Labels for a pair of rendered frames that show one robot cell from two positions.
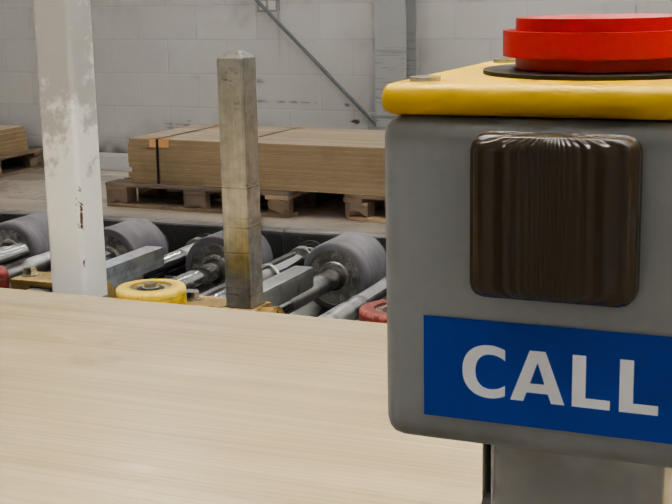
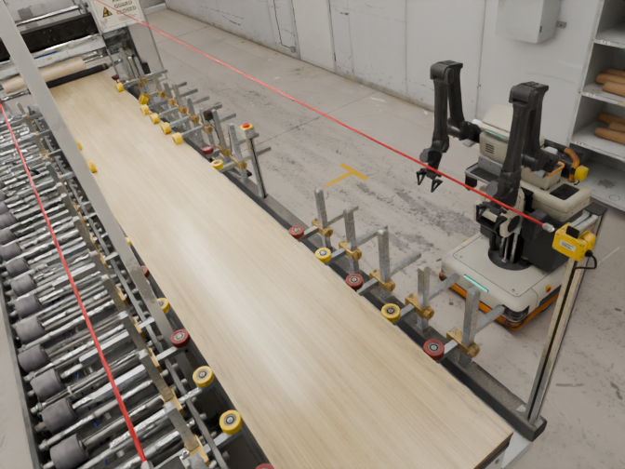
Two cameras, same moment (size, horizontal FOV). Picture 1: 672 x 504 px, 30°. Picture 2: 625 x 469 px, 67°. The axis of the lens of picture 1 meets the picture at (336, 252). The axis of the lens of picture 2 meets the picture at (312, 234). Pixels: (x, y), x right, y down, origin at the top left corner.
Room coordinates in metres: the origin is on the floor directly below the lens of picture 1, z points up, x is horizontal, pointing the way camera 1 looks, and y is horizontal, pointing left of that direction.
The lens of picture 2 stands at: (2.18, 1.81, 2.48)
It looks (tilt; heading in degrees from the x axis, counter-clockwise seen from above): 39 degrees down; 218
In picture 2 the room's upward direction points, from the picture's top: 10 degrees counter-clockwise
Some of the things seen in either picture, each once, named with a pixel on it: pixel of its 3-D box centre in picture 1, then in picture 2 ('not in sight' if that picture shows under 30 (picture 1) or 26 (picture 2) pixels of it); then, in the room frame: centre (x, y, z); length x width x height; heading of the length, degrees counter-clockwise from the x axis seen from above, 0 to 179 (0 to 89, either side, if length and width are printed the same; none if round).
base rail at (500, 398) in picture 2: not in sight; (234, 174); (0.07, -0.47, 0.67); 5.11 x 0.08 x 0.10; 66
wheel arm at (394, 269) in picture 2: not in sight; (387, 274); (0.69, 1.06, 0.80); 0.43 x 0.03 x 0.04; 156
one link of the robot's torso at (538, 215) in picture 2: not in sight; (510, 222); (-0.07, 1.47, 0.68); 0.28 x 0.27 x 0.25; 66
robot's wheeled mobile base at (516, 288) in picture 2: not in sight; (508, 268); (-0.25, 1.48, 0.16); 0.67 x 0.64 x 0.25; 156
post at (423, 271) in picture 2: not in sight; (422, 304); (0.85, 1.31, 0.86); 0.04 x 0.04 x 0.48; 66
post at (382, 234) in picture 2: not in sight; (384, 268); (0.75, 1.08, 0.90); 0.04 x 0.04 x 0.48; 66
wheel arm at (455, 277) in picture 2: not in sight; (423, 300); (0.79, 1.29, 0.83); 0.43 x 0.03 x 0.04; 156
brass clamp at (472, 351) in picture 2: not in sight; (462, 342); (0.94, 1.52, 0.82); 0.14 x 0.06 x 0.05; 66
